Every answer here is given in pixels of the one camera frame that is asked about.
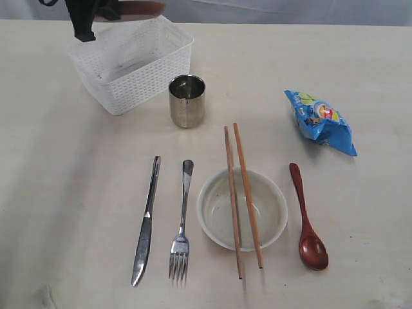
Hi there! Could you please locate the blue snack chip bag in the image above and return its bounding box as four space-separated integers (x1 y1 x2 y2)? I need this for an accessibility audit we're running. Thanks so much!
284 90 357 156

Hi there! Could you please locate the white woven plastic basket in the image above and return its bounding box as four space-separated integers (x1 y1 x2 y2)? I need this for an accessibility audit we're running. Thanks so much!
68 15 194 116

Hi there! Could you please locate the shiny metal cup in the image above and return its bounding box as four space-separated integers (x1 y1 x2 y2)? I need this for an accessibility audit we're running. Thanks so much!
168 74 206 129

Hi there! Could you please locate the stainless steel fork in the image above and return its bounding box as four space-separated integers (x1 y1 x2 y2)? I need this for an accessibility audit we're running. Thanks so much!
169 160 194 282

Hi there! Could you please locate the dark spoon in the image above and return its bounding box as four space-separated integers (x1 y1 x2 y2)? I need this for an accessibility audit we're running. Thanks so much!
289 163 329 271

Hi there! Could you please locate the stainless steel table knife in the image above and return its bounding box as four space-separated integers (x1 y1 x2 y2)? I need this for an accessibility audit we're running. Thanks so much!
131 156 161 287

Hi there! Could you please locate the brown wooden chopstick front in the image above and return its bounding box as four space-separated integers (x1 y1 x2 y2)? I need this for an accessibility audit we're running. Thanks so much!
233 122 263 269

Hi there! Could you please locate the brown wooden plate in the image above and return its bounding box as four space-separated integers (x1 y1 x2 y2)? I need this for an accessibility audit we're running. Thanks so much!
94 1 165 23

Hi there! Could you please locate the floral ceramic bowl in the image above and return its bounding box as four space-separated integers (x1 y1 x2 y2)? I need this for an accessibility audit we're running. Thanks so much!
196 167 288 252

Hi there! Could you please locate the brown wooden chopstick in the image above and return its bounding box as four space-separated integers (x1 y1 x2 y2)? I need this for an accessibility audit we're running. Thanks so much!
233 122 263 269
223 126 244 280

